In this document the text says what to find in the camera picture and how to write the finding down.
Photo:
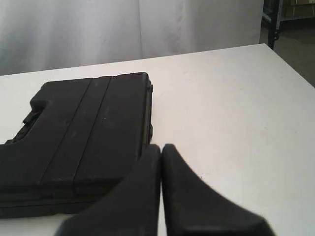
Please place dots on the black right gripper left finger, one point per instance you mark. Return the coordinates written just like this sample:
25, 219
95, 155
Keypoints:
130, 209

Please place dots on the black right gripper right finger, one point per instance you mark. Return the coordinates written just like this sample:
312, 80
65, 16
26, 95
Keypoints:
193, 208

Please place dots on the black plastic tool case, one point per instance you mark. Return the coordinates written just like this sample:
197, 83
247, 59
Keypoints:
80, 139

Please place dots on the white backdrop curtain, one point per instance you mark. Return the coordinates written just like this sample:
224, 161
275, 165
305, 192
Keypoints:
40, 35

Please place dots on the dark metal rack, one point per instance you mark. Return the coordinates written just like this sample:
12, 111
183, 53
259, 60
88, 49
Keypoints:
277, 11

